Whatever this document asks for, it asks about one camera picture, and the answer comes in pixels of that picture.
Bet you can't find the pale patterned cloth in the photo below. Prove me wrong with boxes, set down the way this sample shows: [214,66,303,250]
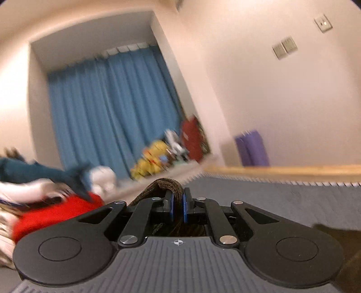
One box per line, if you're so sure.
[0,201,24,267]

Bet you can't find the panda plush toy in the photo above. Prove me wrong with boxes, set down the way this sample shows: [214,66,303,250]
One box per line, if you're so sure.
[164,129,189,158]

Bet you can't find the dark red cushion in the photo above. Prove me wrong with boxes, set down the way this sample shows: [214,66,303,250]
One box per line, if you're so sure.
[180,115,211,163]

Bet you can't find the teal plush toy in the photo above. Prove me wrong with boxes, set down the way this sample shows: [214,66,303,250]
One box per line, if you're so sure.
[0,157,94,202]

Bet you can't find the grey quilted bed cover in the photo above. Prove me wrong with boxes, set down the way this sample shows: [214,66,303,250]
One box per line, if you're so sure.
[0,177,361,293]

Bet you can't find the wooden bed frame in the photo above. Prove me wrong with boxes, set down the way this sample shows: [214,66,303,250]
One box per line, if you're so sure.
[204,164,361,177]

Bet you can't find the purple box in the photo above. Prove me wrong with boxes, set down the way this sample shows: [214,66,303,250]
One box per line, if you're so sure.
[235,130,270,167]

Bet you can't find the blue curtain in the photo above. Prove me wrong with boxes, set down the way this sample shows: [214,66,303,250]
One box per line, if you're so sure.
[46,45,184,181]

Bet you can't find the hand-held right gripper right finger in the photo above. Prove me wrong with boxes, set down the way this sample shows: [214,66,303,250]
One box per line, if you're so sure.
[182,188,280,247]

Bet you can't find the wall switch plate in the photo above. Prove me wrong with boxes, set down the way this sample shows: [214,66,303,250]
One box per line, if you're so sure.
[281,36,299,53]
[272,43,287,60]

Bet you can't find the white plush toy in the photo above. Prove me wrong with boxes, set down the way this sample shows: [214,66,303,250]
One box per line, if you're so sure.
[90,166,118,196]

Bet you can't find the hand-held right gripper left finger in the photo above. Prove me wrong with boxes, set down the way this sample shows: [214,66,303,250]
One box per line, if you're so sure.
[77,190,174,247]

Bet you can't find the white wall socket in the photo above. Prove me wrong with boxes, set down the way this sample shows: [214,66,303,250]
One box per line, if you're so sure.
[314,13,333,33]

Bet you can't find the yellow plush toy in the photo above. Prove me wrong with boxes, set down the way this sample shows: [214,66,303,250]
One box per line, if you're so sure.
[145,140,170,160]
[130,156,165,180]

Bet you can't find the red folded blanket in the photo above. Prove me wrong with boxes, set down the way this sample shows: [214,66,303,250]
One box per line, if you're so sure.
[13,192,105,243]

